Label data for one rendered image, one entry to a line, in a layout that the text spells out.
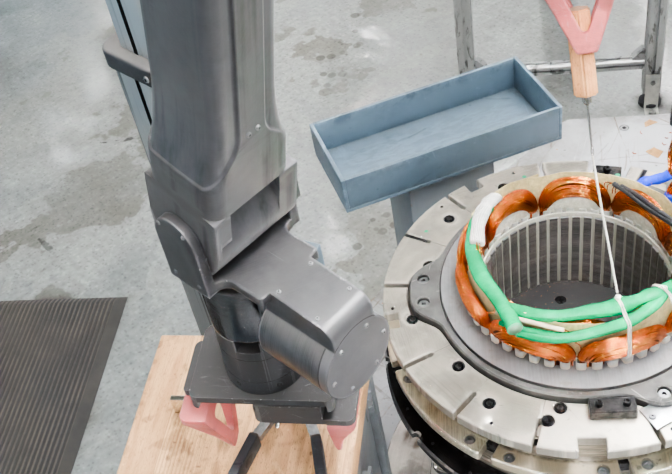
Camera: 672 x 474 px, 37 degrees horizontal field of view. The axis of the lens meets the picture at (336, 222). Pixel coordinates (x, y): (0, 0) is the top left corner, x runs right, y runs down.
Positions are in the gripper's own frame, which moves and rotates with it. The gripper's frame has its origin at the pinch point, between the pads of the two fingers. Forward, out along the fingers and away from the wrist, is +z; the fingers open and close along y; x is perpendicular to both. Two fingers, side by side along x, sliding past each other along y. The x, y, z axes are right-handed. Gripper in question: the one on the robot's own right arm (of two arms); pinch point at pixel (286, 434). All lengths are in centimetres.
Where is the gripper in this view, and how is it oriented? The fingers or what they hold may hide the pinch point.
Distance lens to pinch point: 78.6
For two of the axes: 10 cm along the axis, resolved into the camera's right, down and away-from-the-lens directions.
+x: 1.2, -7.0, 7.0
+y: 9.9, 0.0, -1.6
